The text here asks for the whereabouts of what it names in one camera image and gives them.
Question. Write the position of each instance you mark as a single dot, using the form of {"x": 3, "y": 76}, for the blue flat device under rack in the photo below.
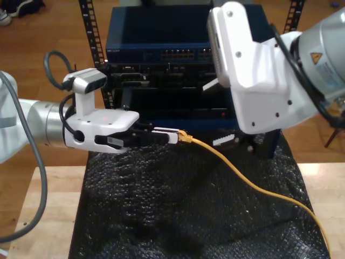
{"x": 205, "y": 124}

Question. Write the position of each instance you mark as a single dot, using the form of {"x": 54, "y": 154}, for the black rack shelf tray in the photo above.
{"x": 188, "y": 114}

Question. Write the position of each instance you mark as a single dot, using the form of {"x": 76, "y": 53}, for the black rack server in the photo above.
{"x": 161, "y": 78}

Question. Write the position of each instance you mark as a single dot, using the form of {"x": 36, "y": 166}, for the black bubble mat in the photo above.
{"x": 188, "y": 215}

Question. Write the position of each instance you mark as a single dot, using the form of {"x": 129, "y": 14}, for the small blue floor object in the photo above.
{"x": 334, "y": 5}

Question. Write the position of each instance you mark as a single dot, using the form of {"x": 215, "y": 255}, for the dark sneaker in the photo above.
{"x": 27, "y": 6}

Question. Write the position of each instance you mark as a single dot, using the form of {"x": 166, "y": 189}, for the white sneaker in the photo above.
{"x": 3, "y": 19}

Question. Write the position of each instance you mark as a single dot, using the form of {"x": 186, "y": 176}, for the blue network switch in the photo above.
{"x": 161, "y": 27}

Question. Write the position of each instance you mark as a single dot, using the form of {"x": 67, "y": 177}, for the black rack frame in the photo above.
{"x": 93, "y": 35}

